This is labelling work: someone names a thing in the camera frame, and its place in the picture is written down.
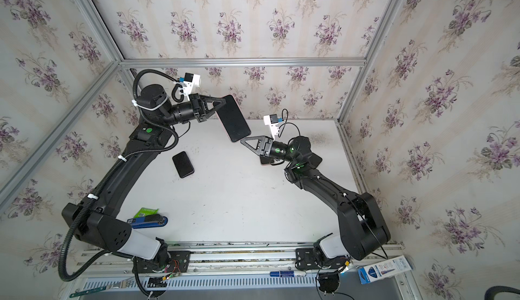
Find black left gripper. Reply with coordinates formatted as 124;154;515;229
159;95;225;129

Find green card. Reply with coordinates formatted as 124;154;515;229
134;207;158;218

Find black phone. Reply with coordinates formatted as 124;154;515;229
307;153;322;169
172;151;194;178
217;94;251;142

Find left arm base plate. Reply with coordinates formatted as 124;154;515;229
132;251;192;274

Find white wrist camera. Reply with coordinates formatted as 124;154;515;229
263;114;284;140
171;73;201;103

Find blue marker pen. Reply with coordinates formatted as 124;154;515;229
269;270;306;278

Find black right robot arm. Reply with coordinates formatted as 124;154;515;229
240;136;391;261

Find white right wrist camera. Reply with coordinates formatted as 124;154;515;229
263;114;284;140

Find green ruler strip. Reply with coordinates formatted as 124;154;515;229
69;281;128;299

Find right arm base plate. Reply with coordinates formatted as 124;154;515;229
295;248;351;271

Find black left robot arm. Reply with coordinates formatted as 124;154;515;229
60;84;226;267

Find blue white box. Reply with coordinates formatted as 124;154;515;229
357;255;412;285

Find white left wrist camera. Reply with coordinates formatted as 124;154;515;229
171;73;201;103

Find blue stapler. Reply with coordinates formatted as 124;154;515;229
127;213;168;229

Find black corrugated cable conduit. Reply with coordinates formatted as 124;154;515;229
57;69;184;283

